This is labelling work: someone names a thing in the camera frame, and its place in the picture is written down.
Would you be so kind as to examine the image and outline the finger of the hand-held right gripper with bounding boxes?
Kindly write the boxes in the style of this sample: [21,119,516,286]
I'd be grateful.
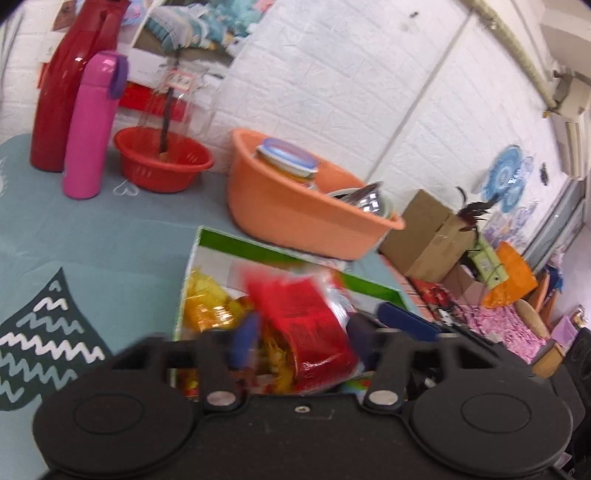
[378,302,490,344]

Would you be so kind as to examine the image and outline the pink floral blanket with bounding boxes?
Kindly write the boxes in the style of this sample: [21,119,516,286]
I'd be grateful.
[455,302,548,365]

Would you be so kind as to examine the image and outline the glass pitcher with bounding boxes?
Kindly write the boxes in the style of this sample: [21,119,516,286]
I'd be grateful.
[139,69,213,158]

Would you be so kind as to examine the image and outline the red paper banner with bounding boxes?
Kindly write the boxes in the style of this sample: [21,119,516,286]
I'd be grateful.
[117,80,162,112]

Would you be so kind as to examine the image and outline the red snack packet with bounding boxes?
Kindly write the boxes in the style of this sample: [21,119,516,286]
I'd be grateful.
[245,272,363,393]

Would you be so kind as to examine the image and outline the wall poster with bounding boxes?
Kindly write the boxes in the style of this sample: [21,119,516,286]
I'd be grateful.
[51,0,278,70]

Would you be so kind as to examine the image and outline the orange plastic basin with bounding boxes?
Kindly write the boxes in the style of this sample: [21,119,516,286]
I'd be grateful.
[226,128,406,261]

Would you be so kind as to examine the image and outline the dark stirring stick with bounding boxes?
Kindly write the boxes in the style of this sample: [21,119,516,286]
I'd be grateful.
[159,88,174,155]

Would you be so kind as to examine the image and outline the pink bottle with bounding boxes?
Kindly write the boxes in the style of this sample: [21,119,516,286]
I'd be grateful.
[62,51,129,200]

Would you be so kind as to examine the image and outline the beige wall pipe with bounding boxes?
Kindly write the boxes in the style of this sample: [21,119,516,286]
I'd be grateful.
[466,0,559,109]

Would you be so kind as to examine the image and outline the red plastic basket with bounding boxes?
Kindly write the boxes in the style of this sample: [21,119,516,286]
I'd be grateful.
[114,127,214,193]

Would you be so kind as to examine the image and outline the yellow snack packet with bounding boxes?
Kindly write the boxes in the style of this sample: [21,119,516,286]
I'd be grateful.
[184,270,254,333]

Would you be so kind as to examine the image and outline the brown cardboard box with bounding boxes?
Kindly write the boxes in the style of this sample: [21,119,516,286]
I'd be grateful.
[379,189,478,283]

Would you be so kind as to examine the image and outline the metal pot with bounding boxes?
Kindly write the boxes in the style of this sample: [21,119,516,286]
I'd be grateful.
[330,181,395,220]

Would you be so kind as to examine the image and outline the white wall appliance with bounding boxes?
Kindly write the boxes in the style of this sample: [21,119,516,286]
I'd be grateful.
[551,108,591,178]

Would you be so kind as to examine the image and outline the green cardboard box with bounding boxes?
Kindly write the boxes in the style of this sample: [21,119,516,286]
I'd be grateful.
[173,226,407,398]

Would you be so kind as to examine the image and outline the red printed bag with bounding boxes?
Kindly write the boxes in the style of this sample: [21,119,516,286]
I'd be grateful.
[409,277,458,319]

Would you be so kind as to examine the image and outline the light green box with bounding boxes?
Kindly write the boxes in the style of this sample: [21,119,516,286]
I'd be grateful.
[468,233,506,289]

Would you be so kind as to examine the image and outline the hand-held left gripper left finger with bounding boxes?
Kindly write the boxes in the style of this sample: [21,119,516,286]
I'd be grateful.
[106,314,260,412]

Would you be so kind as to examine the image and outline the dark dried plant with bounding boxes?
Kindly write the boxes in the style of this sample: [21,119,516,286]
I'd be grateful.
[455,186,497,232]

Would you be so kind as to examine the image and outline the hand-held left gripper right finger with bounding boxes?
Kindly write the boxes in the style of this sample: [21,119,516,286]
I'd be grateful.
[346,314,532,411]

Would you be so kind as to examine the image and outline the blue wall decoration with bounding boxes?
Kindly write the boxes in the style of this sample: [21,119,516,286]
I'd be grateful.
[480,144,536,214]

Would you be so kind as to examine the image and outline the blue-lidded container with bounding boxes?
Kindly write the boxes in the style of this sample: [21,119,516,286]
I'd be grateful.
[252,137,321,190]

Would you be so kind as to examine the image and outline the red thermos jug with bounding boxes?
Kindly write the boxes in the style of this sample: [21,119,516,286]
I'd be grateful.
[30,0,132,172]

